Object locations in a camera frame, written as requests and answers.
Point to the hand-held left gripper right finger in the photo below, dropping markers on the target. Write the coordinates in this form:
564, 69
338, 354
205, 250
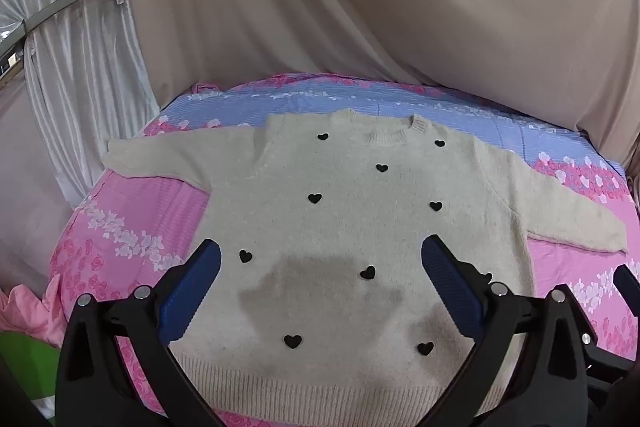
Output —
447, 287

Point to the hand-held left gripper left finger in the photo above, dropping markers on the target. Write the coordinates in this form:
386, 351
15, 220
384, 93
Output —
192, 292

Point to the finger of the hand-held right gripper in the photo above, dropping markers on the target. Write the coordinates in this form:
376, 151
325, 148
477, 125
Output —
628, 284
617, 372

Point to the cream sweater with black hearts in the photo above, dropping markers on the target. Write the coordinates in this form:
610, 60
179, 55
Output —
330, 227

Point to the white satin curtain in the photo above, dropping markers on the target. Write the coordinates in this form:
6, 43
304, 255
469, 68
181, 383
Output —
75, 67

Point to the pink floral bed sheet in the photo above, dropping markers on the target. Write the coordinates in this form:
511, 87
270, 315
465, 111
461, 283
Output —
130, 212

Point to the green plastic object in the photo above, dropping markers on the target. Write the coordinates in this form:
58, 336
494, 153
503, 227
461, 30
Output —
30, 362

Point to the pink crumpled cloth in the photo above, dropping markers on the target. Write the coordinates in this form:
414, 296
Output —
30, 312

